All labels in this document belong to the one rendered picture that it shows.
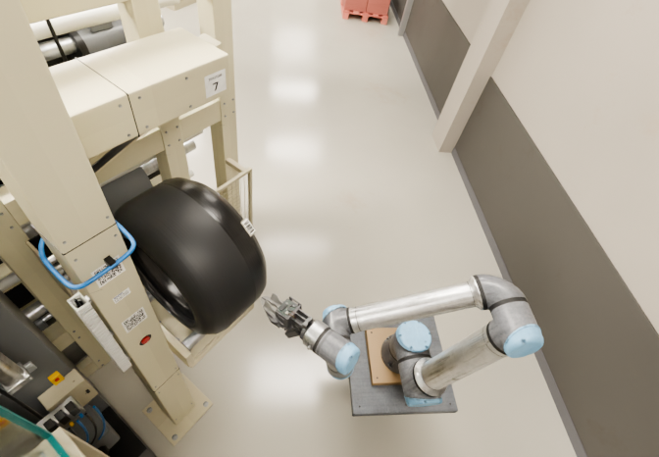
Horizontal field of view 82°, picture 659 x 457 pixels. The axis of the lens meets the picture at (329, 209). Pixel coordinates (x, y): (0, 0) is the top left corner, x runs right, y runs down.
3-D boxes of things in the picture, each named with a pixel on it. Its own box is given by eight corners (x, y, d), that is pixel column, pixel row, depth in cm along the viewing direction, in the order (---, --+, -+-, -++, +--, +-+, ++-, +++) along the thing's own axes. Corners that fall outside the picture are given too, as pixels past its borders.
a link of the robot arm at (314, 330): (329, 335, 126) (311, 358, 120) (317, 327, 128) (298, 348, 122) (329, 322, 120) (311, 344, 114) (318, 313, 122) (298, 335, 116)
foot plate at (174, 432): (174, 446, 202) (174, 445, 200) (141, 411, 210) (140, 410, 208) (213, 403, 218) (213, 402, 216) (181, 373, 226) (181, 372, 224)
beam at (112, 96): (64, 174, 103) (40, 128, 92) (14, 130, 111) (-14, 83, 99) (232, 93, 139) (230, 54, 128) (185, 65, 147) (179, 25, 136)
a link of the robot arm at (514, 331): (421, 368, 174) (538, 296, 120) (431, 410, 164) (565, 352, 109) (391, 368, 170) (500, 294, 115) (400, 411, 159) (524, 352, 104)
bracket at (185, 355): (189, 368, 149) (185, 359, 141) (126, 306, 161) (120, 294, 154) (196, 361, 151) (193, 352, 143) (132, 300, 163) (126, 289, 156)
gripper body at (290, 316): (288, 293, 125) (317, 314, 121) (289, 307, 131) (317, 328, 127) (273, 310, 121) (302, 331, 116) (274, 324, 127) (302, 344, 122)
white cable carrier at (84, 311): (124, 373, 135) (76, 312, 100) (115, 363, 137) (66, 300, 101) (134, 363, 138) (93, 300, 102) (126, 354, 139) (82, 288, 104)
